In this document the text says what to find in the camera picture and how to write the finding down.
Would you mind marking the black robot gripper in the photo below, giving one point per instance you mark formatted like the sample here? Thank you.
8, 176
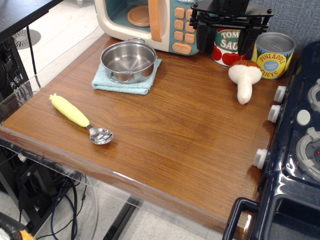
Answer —
244, 15

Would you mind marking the small stainless steel pan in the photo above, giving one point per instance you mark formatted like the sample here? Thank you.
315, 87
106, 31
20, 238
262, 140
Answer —
129, 62

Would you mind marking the tomato sauce can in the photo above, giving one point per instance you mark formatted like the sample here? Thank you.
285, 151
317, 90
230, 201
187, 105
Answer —
225, 48

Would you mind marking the plush white mushroom toy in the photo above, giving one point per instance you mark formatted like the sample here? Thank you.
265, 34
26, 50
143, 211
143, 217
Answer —
244, 73

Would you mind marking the pineapple slices can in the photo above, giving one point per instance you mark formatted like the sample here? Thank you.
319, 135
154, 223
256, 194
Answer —
273, 52

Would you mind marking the toy microwave oven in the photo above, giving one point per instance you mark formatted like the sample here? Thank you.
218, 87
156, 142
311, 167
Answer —
162, 24

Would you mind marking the dark blue toy stove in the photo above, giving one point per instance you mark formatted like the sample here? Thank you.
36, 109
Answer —
288, 205

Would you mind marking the black table leg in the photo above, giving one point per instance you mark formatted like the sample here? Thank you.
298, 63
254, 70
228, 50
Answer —
121, 220

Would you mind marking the black side desk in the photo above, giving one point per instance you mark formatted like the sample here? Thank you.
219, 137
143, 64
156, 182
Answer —
17, 14

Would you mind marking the black computer tower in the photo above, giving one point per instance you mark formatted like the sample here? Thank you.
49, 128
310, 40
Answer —
13, 76

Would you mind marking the yellow handled metal spoon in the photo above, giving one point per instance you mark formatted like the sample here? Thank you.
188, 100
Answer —
98, 136

